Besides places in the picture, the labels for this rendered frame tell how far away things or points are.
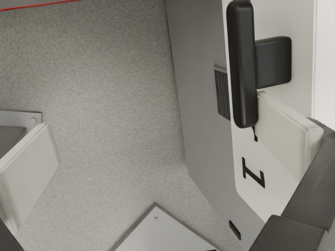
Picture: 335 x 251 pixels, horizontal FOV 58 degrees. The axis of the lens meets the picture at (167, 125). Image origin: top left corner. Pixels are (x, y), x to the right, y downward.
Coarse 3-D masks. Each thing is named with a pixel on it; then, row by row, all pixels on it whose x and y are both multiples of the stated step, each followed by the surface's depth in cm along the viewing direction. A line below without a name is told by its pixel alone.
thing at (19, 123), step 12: (0, 120) 99; (12, 120) 99; (24, 120) 100; (36, 120) 101; (0, 132) 93; (12, 132) 94; (24, 132) 102; (0, 144) 84; (12, 144) 85; (0, 156) 77
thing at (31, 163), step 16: (48, 128) 19; (16, 144) 16; (32, 144) 16; (48, 144) 18; (0, 160) 14; (16, 160) 14; (32, 160) 16; (48, 160) 18; (0, 176) 13; (16, 176) 14; (32, 176) 16; (48, 176) 18; (0, 192) 13; (16, 192) 14; (32, 192) 15; (0, 208) 13; (16, 208) 14; (16, 224) 13
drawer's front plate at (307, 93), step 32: (224, 0) 24; (256, 0) 20; (288, 0) 17; (320, 0) 15; (224, 32) 26; (256, 32) 21; (288, 32) 18; (320, 32) 16; (320, 64) 16; (288, 96) 19; (320, 96) 17; (256, 160) 25; (256, 192) 26; (288, 192) 22
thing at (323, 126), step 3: (306, 117) 16; (312, 120) 15; (315, 120) 15; (315, 123) 15; (318, 123) 15; (321, 123) 15; (321, 126) 14; (324, 126) 14; (327, 126) 14; (324, 129) 14; (327, 129) 14; (330, 129) 14; (324, 132) 14; (327, 132) 14; (324, 135) 13; (324, 138) 13
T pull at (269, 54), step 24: (240, 0) 16; (240, 24) 16; (240, 48) 17; (264, 48) 17; (288, 48) 17; (240, 72) 17; (264, 72) 18; (288, 72) 18; (240, 96) 18; (240, 120) 18
